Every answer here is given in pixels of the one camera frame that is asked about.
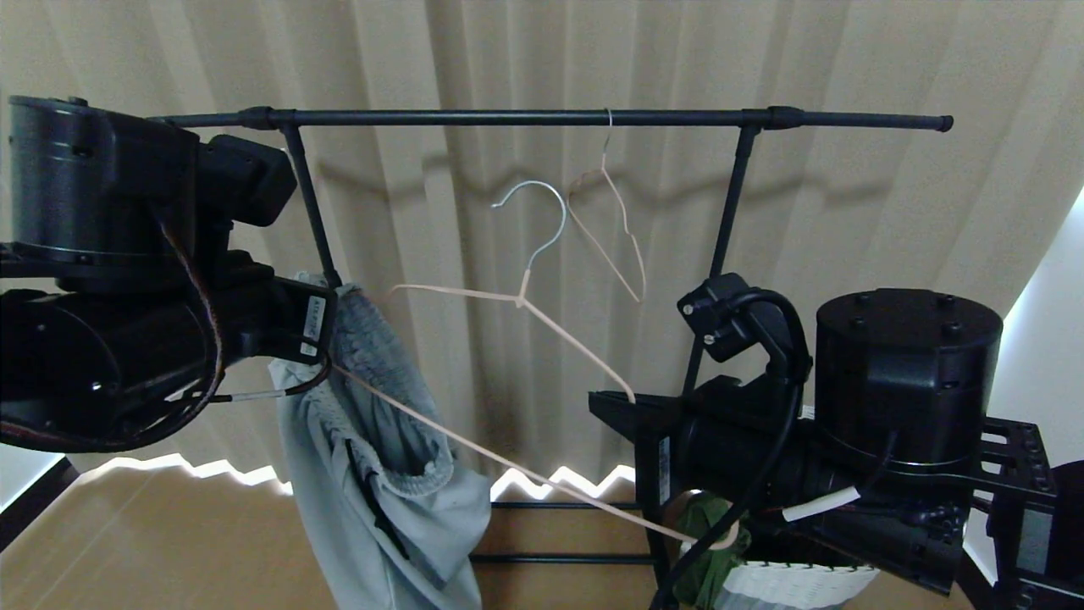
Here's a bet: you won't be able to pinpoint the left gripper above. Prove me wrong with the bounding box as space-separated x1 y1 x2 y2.
0 254 333 446

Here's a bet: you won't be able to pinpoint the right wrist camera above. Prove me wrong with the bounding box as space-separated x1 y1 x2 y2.
676 271 816 399

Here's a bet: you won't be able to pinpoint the pink clothes hanger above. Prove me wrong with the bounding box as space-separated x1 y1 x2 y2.
329 180 744 553
565 108 647 304

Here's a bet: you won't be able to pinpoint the black clothes rack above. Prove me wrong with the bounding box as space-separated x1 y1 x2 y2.
148 105 955 567

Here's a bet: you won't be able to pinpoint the green garment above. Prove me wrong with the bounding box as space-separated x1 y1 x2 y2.
672 494 755 609

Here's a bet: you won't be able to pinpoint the beige curtain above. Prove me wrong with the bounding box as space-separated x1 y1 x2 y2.
0 0 1084 509

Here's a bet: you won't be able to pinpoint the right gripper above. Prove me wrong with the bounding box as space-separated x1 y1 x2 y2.
589 377 966 610

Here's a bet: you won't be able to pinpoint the pale grey shorts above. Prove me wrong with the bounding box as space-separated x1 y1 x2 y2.
269 271 494 610

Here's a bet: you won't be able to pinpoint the white laundry basket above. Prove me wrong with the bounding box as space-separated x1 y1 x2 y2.
677 491 883 610

